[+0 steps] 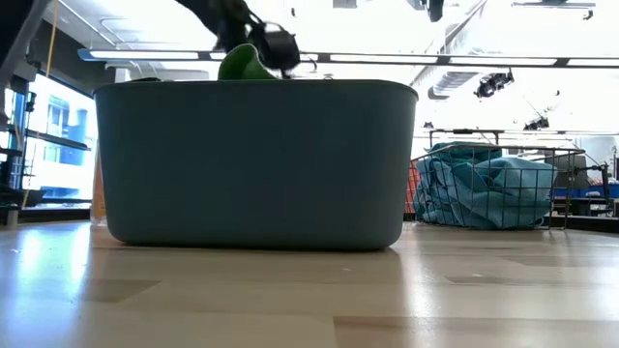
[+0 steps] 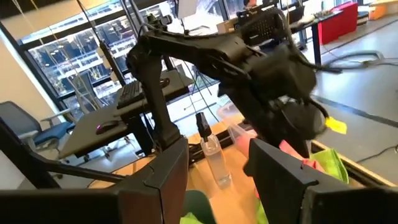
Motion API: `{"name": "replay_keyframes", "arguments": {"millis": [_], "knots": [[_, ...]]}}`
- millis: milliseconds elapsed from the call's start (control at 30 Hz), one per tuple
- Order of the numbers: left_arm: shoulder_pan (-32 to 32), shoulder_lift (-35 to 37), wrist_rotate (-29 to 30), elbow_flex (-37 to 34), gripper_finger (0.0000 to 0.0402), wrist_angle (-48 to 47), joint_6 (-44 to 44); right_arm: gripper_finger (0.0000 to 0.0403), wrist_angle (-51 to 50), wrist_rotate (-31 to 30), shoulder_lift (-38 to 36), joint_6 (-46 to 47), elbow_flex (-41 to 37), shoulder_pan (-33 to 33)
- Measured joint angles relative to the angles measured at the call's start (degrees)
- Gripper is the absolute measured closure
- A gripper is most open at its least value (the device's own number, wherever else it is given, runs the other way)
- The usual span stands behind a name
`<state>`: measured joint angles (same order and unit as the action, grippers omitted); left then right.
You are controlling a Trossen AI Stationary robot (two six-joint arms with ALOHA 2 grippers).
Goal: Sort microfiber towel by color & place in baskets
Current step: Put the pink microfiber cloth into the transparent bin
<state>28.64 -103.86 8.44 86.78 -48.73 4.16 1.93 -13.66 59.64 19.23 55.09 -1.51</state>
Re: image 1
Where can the long ceiling light bar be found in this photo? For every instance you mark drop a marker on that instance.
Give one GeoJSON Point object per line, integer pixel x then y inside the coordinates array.
{"type": "Point", "coordinates": [145, 55]}

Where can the red orange box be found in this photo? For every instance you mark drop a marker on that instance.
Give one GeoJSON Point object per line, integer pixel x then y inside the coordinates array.
{"type": "Point", "coordinates": [412, 183]}

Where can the dark teal plastic basket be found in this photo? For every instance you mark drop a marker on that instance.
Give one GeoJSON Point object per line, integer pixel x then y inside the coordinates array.
{"type": "Point", "coordinates": [256, 169]}

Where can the black ceiling track light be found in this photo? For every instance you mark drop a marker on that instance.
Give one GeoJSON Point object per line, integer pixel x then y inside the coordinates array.
{"type": "Point", "coordinates": [537, 123]}
{"type": "Point", "coordinates": [491, 84]}

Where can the black overhead rail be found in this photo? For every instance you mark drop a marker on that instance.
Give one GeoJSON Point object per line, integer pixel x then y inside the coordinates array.
{"type": "Point", "coordinates": [464, 131]}

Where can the blue table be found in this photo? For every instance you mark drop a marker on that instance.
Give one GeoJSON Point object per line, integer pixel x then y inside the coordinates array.
{"type": "Point", "coordinates": [599, 192]}

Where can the dark grey monitor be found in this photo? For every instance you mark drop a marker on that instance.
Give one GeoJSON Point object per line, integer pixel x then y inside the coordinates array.
{"type": "Point", "coordinates": [578, 176]}

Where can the blue microfiber towel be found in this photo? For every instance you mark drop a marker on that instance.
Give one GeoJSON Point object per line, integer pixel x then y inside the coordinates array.
{"type": "Point", "coordinates": [464, 151]}
{"type": "Point", "coordinates": [435, 193]}
{"type": "Point", "coordinates": [517, 193]}

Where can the green microfiber towel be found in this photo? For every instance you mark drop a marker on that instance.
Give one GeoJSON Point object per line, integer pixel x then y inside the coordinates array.
{"type": "Point", "coordinates": [242, 65]}

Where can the spray bottle with orange label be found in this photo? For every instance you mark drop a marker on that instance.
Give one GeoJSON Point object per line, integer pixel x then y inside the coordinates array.
{"type": "Point", "coordinates": [98, 193]}

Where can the small grey post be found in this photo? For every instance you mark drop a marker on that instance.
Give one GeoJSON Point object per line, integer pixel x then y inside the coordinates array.
{"type": "Point", "coordinates": [12, 217]}

